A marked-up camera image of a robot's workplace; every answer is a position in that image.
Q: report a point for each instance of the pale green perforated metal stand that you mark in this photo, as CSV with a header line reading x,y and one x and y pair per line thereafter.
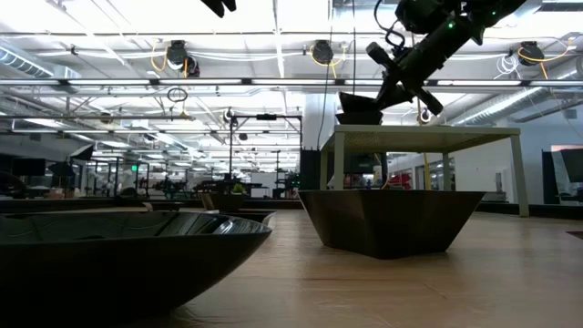
x,y
410,139

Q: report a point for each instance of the red background object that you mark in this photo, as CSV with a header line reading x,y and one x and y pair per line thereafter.
x,y
401,181

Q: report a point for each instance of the small black hanging reel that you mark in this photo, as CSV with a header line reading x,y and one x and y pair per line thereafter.
x,y
425,116
228,116

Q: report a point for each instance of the black small square plate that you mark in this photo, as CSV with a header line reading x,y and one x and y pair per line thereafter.
x,y
166,206

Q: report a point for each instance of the black wavy square plate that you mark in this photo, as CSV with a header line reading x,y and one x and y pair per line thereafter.
x,y
223,202
357,104
360,119
387,223

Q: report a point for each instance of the dark background screen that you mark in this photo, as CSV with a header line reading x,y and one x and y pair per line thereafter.
x,y
573,164

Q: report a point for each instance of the black background panel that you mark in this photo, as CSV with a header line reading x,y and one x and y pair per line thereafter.
x,y
550,177

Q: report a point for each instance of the small background green plant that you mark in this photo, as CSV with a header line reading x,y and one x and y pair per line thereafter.
x,y
238,187

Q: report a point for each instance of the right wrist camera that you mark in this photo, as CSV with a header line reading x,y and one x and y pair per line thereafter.
x,y
419,16

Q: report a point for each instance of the black background cabinet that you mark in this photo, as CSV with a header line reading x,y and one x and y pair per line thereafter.
x,y
309,171

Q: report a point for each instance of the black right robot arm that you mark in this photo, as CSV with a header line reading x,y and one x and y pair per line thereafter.
x,y
496,11

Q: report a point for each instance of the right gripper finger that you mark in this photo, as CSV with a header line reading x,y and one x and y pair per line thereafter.
x,y
394,98
381,86

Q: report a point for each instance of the black background gantry frame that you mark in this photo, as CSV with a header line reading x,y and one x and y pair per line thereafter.
x,y
266,117

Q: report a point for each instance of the black round mini plate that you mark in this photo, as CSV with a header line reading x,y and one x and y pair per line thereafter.
x,y
114,273

